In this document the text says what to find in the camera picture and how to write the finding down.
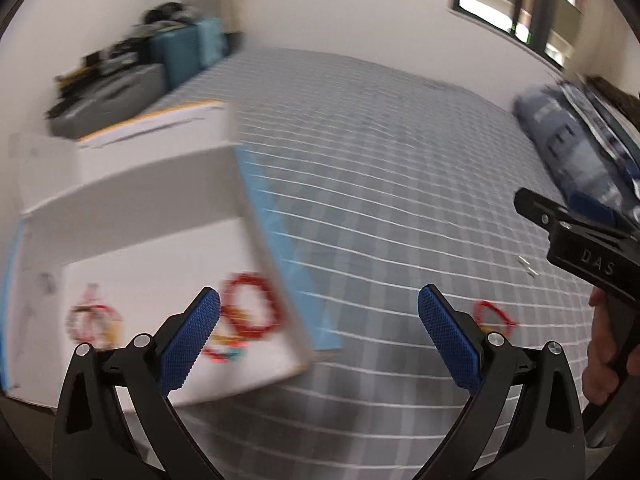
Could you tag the teal suitcase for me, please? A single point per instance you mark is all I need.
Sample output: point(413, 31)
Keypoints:
point(177, 51)

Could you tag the red cord bracelet gold charm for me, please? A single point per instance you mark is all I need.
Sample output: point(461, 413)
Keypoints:
point(492, 318)

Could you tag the grey checked bed sheet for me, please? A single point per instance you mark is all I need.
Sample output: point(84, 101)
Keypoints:
point(386, 182)

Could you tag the pile of dark clothes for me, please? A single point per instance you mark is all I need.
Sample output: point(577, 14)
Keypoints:
point(168, 15)

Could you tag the right hand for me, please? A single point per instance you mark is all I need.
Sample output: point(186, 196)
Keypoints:
point(598, 378)

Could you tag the white cardboard box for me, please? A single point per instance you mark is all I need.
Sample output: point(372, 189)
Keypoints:
point(123, 228)

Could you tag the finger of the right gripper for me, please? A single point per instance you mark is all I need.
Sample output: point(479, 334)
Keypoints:
point(539, 209)
point(589, 208)

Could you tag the window with dark frame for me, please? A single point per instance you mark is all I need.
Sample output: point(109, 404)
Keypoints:
point(530, 0)

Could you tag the blue patterned duvet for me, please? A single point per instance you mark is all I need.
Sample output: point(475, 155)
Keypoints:
point(587, 135)

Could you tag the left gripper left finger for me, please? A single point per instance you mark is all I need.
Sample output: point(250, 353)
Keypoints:
point(92, 439)

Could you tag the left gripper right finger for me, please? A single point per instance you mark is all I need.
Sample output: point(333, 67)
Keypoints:
point(522, 419)

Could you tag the grey suitcase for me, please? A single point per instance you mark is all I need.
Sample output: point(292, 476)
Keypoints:
point(107, 102)

